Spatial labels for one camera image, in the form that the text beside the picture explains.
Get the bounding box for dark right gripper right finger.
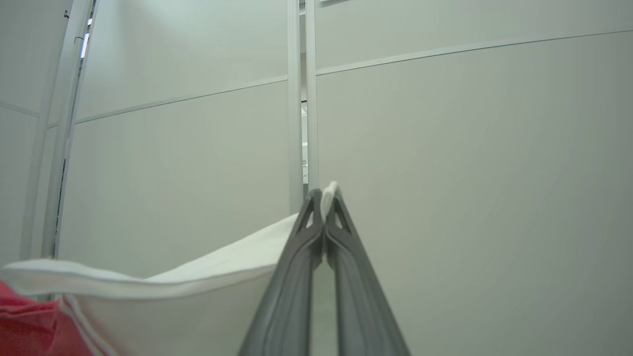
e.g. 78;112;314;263
325;188;412;356

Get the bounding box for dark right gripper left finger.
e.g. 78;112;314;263
237;189;325;356

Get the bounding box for red and white striped garment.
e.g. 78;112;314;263
0;180;342;356

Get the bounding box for grey partition post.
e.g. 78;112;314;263
19;0;100;303
286;0;320;214

